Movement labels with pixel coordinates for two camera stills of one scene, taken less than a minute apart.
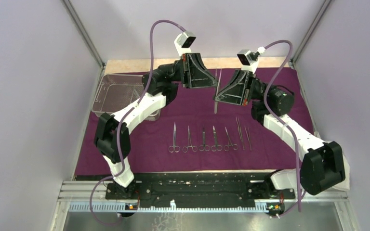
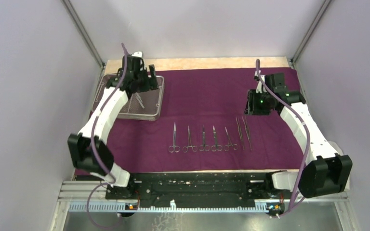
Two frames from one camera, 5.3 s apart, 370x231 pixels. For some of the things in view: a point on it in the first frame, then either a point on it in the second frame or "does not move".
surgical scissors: (216, 147) does not move
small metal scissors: (204, 147) does not move
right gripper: (233, 92) to (251, 108)
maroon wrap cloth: (193, 135) does not move
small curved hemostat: (226, 147) does not move
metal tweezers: (240, 130) does not move
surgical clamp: (194, 148) does not move
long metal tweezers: (215, 104) to (245, 122)
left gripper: (194, 72) to (152, 83)
